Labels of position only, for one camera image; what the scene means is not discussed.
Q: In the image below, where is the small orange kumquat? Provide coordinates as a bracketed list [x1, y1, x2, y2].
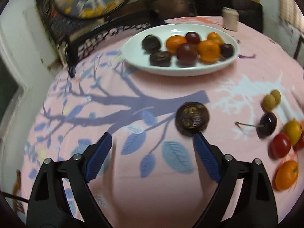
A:
[207, 32, 221, 40]

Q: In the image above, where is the dark red plum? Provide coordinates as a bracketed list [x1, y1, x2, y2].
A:
[185, 31, 201, 44]
[176, 43, 198, 67]

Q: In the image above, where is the round deer painting screen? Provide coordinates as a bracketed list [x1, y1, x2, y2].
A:
[36, 0, 164, 78]

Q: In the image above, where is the yellow orange kumquat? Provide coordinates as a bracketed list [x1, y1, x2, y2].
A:
[282, 120, 302, 146]

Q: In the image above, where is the pink patterned tablecloth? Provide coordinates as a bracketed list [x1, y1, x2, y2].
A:
[21, 24, 303, 227]

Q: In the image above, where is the white oval plate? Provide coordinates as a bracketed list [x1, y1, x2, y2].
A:
[122, 24, 240, 77]

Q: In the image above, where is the tan longan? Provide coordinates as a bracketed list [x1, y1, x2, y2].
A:
[261, 94, 276, 112]
[271, 89, 281, 105]

